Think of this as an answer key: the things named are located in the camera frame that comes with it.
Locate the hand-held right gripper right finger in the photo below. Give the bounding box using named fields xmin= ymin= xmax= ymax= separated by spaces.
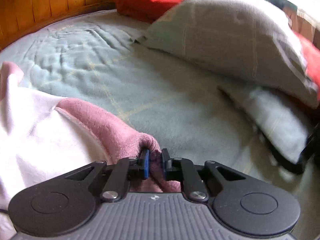
xmin=161 ymin=148 xmax=247 ymax=202

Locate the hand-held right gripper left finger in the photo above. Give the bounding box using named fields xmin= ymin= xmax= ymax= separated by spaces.
xmin=64 ymin=149 xmax=151 ymax=202

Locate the pink and white sweater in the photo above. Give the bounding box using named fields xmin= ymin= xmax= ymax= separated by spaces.
xmin=0 ymin=61 xmax=182 ymax=240

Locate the green plaid blanket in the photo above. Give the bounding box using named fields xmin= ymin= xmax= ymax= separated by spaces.
xmin=0 ymin=9 xmax=320 ymax=240

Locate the grey-green plaid pillow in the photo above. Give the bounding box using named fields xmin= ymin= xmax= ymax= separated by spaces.
xmin=134 ymin=0 xmax=320 ymax=109

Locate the black backpack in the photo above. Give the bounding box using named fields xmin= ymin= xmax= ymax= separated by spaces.
xmin=219 ymin=85 xmax=320 ymax=176

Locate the red cushion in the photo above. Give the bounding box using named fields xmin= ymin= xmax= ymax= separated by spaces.
xmin=294 ymin=31 xmax=320 ymax=85

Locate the wooden headboard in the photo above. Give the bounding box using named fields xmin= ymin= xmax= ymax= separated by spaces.
xmin=0 ymin=0 xmax=123 ymax=52

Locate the tan cloth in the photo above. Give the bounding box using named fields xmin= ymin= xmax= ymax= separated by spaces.
xmin=287 ymin=7 xmax=318 ymax=40

